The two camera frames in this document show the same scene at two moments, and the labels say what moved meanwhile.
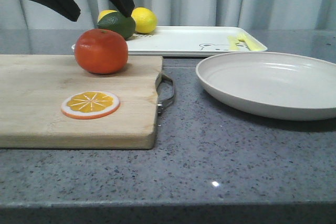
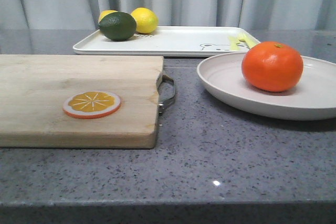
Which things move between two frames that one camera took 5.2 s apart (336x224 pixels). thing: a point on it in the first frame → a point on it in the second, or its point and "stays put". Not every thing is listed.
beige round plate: (281, 85) stays put
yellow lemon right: (145, 20) stays put
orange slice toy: (90, 104) stays put
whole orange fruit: (101, 51) → (272, 66)
